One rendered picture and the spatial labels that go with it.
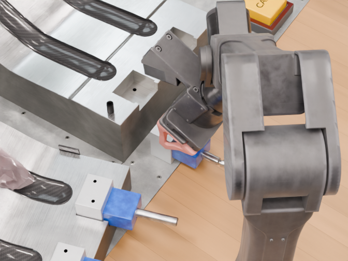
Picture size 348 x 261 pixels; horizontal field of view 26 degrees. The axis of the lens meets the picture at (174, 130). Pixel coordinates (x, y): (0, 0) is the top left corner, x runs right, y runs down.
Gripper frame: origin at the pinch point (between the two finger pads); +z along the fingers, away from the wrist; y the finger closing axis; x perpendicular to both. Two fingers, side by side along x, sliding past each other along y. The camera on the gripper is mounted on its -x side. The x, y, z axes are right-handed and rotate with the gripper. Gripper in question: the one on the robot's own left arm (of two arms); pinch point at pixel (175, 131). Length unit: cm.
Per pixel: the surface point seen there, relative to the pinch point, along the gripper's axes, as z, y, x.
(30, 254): 2.0, 27.0, -4.3
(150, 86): 1.2, -3.6, -6.8
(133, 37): 2.8, -9.2, -13.7
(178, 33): 1.2, -14.4, -8.9
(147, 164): 5.1, 4.4, 0.6
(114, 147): 5.1, 6.0, -4.9
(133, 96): 2.6, -1.2, -7.7
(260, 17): 2.4, -29.5, -0.4
